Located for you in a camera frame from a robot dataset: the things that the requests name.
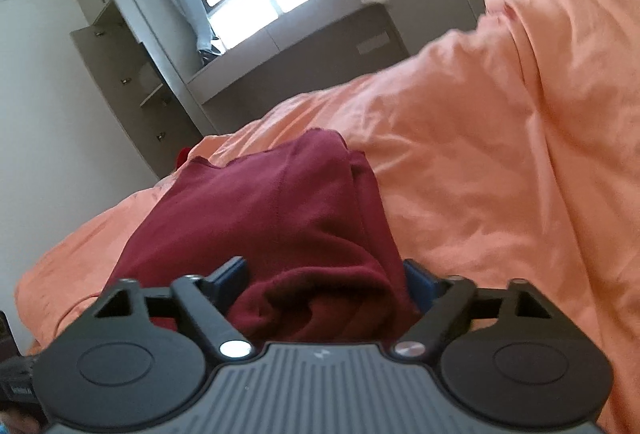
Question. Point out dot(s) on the grey window bench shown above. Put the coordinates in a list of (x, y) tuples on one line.
[(310, 43)]

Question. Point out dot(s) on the bright red cloth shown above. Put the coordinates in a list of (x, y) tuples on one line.
[(181, 158)]

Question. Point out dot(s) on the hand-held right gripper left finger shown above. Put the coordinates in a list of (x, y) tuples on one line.
[(232, 276)]

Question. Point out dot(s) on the dark red long-sleeve shirt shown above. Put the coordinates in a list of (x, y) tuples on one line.
[(260, 224)]

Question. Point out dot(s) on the grey tall cabinet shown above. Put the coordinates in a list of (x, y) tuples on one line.
[(130, 63)]

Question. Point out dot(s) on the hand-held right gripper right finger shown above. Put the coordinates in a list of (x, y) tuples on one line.
[(417, 288)]

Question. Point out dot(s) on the white wall socket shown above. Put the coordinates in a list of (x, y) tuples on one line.
[(374, 43)]

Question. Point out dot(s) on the orange blanket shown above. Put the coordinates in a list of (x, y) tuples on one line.
[(475, 138)]

